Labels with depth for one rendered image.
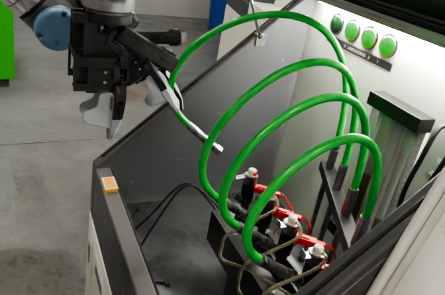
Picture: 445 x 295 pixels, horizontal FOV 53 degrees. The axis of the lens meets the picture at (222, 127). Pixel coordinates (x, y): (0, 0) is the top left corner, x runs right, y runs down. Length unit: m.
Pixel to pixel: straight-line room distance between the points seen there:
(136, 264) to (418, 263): 0.50
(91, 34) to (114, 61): 0.05
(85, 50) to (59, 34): 0.14
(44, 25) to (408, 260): 0.66
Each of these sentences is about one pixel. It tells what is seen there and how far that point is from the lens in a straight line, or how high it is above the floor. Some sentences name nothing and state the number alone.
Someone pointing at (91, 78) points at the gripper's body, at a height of 1.32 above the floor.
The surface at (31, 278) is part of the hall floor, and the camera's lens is 2.26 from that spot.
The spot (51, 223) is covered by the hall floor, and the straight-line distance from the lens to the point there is 2.54.
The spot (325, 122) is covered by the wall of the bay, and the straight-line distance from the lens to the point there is 1.17.
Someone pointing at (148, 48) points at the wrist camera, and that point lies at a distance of 0.71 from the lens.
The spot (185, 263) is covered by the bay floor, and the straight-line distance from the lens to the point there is 1.09.
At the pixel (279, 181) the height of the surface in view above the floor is 1.25.
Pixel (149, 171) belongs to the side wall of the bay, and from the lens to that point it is 1.21.
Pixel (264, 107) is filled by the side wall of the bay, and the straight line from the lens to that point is 1.26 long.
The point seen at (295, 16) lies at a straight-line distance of 0.89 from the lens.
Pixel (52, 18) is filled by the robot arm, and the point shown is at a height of 1.36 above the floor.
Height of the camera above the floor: 1.56
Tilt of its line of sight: 24 degrees down
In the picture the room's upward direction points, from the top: 10 degrees clockwise
